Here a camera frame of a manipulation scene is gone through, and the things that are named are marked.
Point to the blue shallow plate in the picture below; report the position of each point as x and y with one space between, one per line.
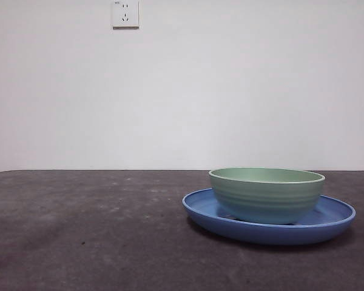
261 235

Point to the green ribbed bowl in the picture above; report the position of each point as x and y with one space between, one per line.
267 200

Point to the white wall socket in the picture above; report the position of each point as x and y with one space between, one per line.
126 15

